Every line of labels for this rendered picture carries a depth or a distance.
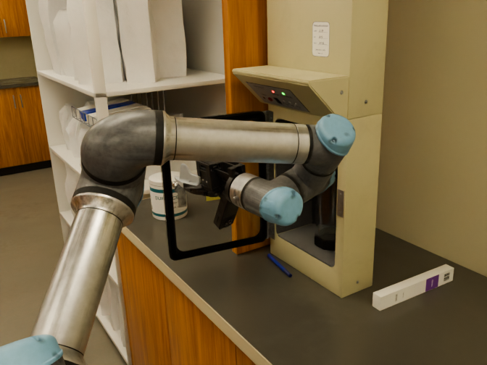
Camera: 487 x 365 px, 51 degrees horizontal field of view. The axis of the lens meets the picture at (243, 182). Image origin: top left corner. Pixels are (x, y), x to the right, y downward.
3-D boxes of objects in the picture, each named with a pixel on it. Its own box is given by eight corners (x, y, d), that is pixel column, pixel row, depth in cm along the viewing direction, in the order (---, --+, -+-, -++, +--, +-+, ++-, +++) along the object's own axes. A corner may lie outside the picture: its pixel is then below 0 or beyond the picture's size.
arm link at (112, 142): (80, 85, 84) (351, 103, 96) (82, 127, 93) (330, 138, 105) (77, 143, 78) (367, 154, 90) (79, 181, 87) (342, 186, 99)
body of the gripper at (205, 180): (219, 150, 119) (253, 161, 110) (224, 184, 122) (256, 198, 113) (192, 160, 115) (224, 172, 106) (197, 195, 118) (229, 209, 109)
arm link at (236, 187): (269, 204, 110) (239, 217, 106) (255, 198, 113) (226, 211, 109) (266, 171, 107) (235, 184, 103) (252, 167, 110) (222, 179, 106)
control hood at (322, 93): (267, 101, 143) (267, 64, 140) (348, 119, 117) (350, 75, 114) (232, 106, 137) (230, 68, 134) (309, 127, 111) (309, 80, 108)
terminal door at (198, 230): (267, 240, 155) (265, 109, 142) (169, 261, 144) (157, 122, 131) (266, 240, 155) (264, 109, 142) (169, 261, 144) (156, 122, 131)
